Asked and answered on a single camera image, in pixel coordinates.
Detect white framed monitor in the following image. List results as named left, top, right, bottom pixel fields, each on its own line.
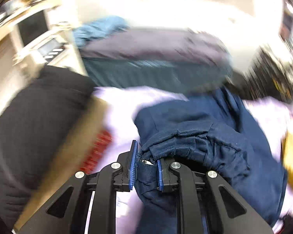
left=10, top=10, right=50, bottom=52

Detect white appliance with display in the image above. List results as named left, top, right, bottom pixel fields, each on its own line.
left=13, top=31, right=78, bottom=68

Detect navy blue padded jacket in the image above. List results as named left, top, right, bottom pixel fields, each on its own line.
left=134, top=88, right=287, bottom=233

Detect red floral folded cloth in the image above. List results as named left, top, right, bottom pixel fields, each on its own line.
left=79, top=129, right=112, bottom=175

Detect purple floral bed sheet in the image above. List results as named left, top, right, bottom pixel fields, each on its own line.
left=94, top=87, right=293, bottom=233

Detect light blue crumpled cloth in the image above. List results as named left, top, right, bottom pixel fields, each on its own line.
left=73, top=16, right=130, bottom=48

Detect grey blanket on bed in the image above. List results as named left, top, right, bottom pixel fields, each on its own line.
left=80, top=28, right=230, bottom=65

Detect black quilted folded garment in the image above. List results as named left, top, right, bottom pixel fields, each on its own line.
left=0, top=66, right=95, bottom=229

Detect tan folded garment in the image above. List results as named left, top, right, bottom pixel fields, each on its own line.
left=13, top=97, right=107, bottom=233

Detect black metal wire rack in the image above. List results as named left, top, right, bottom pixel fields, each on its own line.
left=244, top=47, right=293, bottom=104

